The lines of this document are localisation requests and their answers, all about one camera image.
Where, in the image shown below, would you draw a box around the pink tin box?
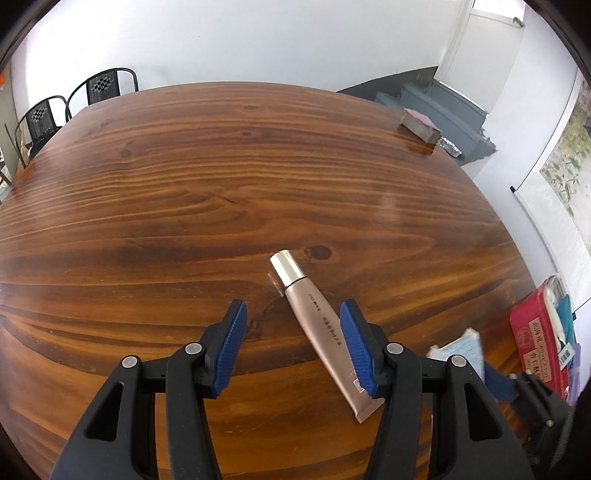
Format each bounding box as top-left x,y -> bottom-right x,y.
509,275 -> 581,398

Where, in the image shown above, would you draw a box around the stack of pink cards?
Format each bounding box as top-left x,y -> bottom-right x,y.
399,108 -> 443,147

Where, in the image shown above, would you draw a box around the grey stairs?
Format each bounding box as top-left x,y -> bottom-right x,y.
337,67 -> 498,165

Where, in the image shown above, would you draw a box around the white door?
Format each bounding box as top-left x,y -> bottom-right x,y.
438,0 -> 527,112

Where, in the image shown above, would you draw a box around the light blue packet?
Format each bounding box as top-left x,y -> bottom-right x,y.
426,328 -> 486,384

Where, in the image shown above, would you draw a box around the landscape wall scroll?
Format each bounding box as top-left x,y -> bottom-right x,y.
510,76 -> 591,319

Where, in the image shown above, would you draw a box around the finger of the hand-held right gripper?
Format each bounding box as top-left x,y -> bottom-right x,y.
484,364 -> 520,403

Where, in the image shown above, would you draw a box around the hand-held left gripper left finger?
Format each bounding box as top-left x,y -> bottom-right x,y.
50,299 -> 247,480

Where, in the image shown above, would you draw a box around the black metal chair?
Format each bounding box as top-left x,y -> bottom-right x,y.
14,95 -> 68,168
67,68 -> 139,121

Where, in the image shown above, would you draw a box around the beige tube with gold cap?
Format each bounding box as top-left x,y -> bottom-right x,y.
269,249 -> 385,424

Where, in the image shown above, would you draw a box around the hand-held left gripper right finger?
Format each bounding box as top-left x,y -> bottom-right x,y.
339,299 -> 532,480

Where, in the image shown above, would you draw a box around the teal drawstring pouch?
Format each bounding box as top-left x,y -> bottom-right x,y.
556,295 -> 576,345

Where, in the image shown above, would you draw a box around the dark striped cloth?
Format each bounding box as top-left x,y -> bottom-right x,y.
547,406 -> 591,480

